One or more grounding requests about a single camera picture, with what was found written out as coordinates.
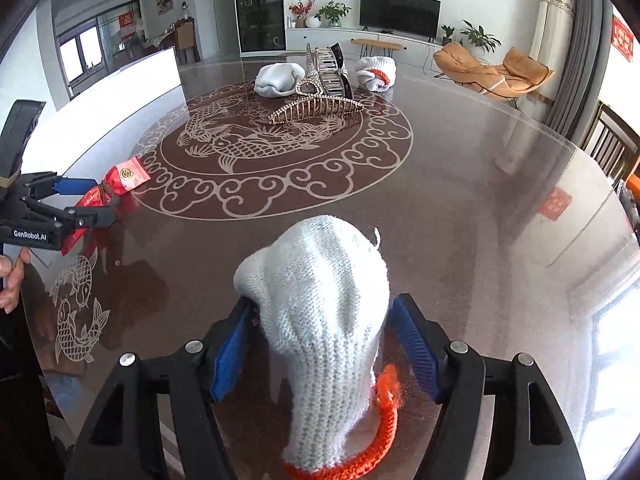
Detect white tv cabinet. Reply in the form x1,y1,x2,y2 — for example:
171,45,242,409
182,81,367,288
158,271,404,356
286,27,442,73

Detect orange lounge chair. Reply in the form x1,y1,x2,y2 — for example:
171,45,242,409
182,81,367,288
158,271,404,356
434,42,554,101

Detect grey curtain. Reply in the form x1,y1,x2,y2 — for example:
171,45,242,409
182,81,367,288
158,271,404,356
544,0,614,145

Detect white storage bin wall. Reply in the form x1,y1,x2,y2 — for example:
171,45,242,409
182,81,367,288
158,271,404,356
1,49,180,174

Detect white standing air conditioner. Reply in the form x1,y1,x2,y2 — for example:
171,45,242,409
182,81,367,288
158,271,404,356
518,0,575,122

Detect green potted plant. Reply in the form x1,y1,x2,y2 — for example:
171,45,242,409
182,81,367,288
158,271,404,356
460,20,502,58

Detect person's left hand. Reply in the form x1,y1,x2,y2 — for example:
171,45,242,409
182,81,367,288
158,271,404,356
0,247,30,314

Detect wooden dining chair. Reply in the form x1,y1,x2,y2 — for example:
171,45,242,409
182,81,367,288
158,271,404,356
582,102,639,185

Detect red snack packet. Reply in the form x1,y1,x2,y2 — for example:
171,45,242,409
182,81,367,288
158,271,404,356
61,156,150,256

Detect black white hair claw clip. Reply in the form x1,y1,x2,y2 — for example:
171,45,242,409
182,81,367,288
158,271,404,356
314,44,352,99

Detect white knit glove orange cuff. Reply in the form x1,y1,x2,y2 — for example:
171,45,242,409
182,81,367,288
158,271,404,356
233,214,402,479

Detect black flat television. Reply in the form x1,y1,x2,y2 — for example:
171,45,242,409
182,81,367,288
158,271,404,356
359,0,440,39

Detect red flowers in vase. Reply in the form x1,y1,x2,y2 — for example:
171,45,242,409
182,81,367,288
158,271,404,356
288,0,314,28

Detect green plant by flowers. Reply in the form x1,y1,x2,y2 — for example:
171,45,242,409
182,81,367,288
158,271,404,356
316,0,352,27

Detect small wooden bench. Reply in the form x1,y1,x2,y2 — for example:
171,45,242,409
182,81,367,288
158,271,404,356
350,38,405,58

